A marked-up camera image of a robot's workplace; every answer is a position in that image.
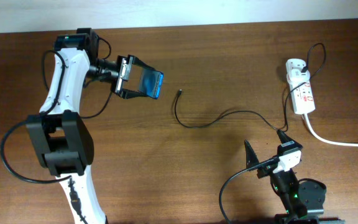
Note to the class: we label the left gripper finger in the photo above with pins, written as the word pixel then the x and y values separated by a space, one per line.
pixel 136 61
pixel 128 94

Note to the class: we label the blue Galaxy smartphone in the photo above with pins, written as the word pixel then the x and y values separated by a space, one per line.
pixel 151 83

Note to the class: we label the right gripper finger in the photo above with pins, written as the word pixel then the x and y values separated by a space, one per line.
pixel 251 157
pixel 283 137

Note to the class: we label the white power strip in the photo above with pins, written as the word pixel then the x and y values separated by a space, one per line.
pixel 301 93

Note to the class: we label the white charger adapter plug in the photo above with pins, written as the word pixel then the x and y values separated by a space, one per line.
pixel 297 76

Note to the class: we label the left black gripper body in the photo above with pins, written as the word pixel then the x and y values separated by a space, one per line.
pixel 112 71

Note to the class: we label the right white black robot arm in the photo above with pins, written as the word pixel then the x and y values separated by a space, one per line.
pixel 302 199

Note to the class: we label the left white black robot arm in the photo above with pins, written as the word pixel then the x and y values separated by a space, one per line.
pixel 58 134

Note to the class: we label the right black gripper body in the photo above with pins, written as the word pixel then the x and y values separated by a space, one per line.
pixel 279 180

